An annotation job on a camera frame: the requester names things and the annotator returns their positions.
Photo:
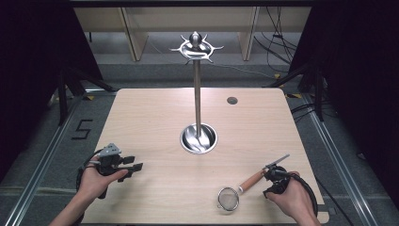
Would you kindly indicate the person's right hand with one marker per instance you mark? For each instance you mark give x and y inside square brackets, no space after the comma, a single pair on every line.
[293,201]

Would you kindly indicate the black curtain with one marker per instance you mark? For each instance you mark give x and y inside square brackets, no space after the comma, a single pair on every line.
[34,72]
[360,78]

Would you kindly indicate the person's left hand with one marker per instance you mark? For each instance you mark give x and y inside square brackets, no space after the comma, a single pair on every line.
[95,182]

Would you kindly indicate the steel utensil stand with hooks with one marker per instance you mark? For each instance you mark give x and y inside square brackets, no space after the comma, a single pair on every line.
[197,94]

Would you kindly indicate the light wooden shelf unit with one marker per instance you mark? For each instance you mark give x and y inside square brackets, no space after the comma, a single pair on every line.
[188,19]

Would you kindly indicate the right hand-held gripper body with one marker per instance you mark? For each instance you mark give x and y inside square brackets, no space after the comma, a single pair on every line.
[277,179]

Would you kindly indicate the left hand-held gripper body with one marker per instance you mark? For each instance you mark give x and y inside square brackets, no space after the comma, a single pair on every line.
[108,161]

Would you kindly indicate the aluminium floor rail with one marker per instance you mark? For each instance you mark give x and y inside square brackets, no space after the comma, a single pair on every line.
[40,169]
[338,163]

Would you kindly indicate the black metal stand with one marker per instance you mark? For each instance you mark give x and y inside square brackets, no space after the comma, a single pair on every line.
[315,84]
[67,91]

